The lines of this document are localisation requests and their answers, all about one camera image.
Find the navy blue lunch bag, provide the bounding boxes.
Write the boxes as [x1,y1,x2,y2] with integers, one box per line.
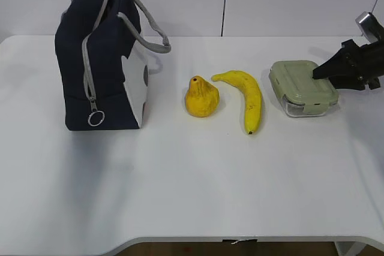
[55,0,171,131]

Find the green lid glass container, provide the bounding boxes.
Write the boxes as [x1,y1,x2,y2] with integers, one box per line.
[269,60,338,118]

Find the silver camera on right wrist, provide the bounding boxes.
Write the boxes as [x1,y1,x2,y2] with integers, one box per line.
[355,11,383,43]

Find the yellow pear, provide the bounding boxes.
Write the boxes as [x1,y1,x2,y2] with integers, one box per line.
[185,76,220,118]

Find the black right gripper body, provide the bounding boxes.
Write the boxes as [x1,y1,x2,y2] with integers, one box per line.
[341,40,383,80]

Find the yellow banana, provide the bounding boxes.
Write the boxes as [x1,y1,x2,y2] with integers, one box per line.
[211,70,262,134]

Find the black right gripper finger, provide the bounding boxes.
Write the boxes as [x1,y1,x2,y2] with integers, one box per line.
[329,76,379,91]
[313,49,356,80]

